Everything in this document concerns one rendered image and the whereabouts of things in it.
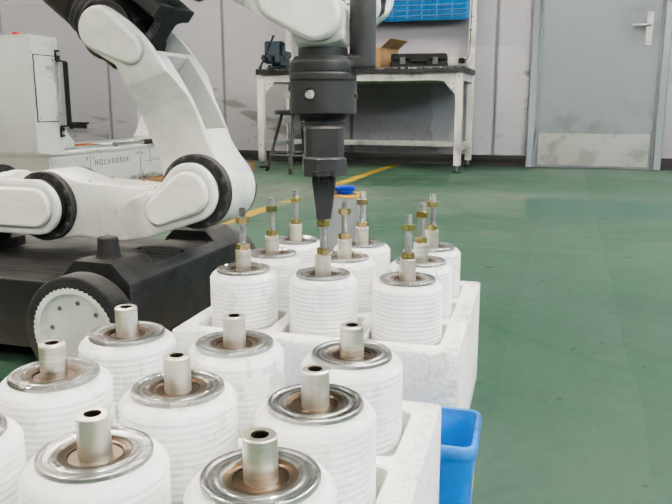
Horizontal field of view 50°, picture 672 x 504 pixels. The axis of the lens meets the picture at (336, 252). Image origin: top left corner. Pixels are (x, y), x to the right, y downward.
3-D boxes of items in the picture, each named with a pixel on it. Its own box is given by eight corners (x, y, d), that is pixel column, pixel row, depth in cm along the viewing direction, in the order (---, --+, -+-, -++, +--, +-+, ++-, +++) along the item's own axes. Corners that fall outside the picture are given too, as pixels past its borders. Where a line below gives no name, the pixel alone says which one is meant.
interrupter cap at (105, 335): (72, 346, 71) (72, 339, 71) (115, 324, 78) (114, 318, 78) (141, 353, 69) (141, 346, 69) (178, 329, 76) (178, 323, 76)
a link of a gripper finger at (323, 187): (311, 218, 98) (311, 172, 96) (335, 218, 98) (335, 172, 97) (312, 220, 96) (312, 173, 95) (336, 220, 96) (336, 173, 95)
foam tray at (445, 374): (176, 450, 102) (171, 329, 99) (271, 359, 139) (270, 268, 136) (452, 487, 92) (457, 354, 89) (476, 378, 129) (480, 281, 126)
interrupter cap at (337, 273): (361, 276, 100) (361, 271, 100) (323, 286, 95) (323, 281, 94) (323, 268, 105) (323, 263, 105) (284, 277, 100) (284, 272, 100)
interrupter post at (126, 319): (110, 340, 73) (108, 308, 72) (123, 333, 75) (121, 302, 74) (131, 342, 72) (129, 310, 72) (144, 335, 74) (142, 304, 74)
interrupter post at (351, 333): (336, 361, 67) (336, 327, 66) (342, 353, 69) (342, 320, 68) (361, 364, 66) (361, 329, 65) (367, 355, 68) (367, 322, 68)
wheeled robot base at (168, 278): (-153, 338, 144) (-177, 171, 137) (29, 280, 192) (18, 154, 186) (124, 374, 125) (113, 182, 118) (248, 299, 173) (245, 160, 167)
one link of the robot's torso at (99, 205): (-4, 175, 145) (207, 151, 130) (61, 167, 164) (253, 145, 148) (10, 251, 147) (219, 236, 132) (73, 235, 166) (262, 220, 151)
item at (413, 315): (451, 402, 102) (455, 278, 98) (419, 427, 94) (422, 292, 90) (392, 388, 107) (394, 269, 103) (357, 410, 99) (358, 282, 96)
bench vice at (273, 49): (276, 71, 574) (275, 39, 570) (296, 71, 569) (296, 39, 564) (255, 69, 536) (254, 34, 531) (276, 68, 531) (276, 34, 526)
